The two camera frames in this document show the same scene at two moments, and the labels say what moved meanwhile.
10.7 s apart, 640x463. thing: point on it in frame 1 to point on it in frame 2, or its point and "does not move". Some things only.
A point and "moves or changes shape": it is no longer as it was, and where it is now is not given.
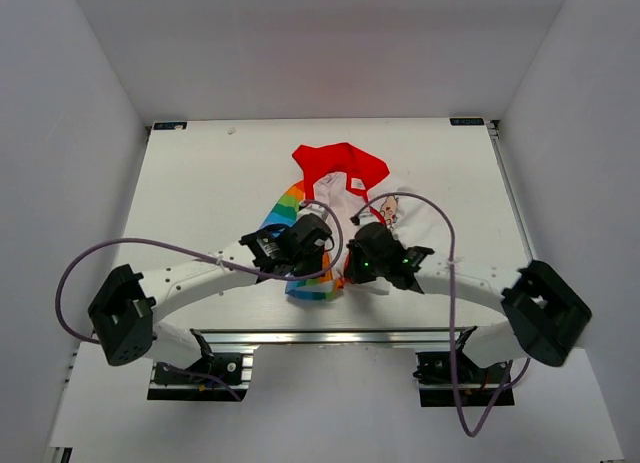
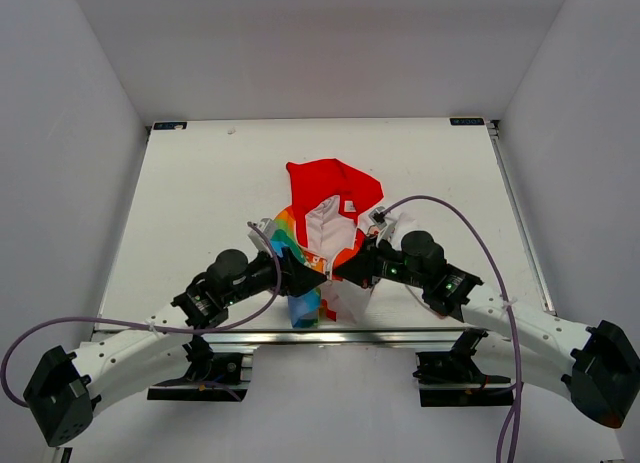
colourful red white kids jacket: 343,189 moves or changes shape
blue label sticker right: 466,121 does not move
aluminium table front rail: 332,336 does not move
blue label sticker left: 169,125 does not move
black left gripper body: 306,263 to 264,274
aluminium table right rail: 493,132 does not move
